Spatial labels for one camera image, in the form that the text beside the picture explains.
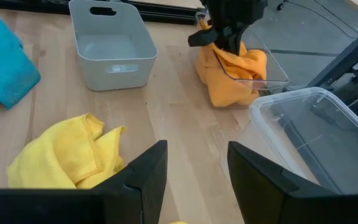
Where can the black aluminium table frame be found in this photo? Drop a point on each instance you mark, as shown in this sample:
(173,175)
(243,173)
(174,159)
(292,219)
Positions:
(166,14)

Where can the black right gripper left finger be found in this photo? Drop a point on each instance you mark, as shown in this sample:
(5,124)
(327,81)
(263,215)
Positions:
(120,202)

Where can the orange microfiber towel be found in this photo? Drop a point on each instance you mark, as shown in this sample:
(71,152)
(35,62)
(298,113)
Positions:
(225,84)

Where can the black metal stand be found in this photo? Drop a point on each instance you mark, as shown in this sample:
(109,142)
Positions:
(346,59)

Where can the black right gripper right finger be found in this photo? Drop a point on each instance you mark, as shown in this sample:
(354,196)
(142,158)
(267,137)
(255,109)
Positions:
(275,199)

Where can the small clear plastic container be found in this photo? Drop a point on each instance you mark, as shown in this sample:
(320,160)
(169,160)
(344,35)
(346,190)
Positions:
(272,74)

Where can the large clear plastic container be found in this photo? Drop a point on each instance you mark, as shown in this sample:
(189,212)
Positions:
(322,124)

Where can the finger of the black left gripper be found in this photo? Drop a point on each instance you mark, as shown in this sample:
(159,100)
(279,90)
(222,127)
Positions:
(233,43)
(205,36)

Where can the grey plastic basket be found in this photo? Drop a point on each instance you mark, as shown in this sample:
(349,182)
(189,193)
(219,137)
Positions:
(113,71)

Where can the small blue microfiber towel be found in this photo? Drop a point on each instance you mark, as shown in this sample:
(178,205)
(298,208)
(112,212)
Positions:
(2,62)

